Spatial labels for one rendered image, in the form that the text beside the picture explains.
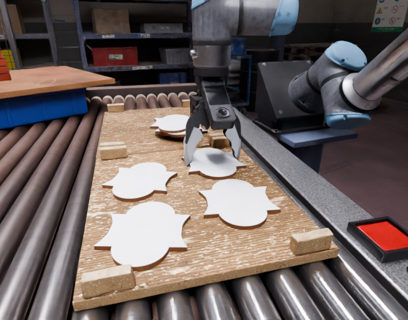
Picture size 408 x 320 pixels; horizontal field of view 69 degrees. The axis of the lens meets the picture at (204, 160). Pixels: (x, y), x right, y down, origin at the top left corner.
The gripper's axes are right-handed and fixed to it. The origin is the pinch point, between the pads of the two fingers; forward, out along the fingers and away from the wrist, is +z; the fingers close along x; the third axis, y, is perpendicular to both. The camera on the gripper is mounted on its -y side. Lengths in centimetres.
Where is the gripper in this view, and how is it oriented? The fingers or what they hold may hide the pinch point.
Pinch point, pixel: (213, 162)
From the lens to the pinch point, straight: 65.7
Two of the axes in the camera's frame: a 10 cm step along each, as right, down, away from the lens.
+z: 0.0, 9.2, 4.0
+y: -2.6, -3.8, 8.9
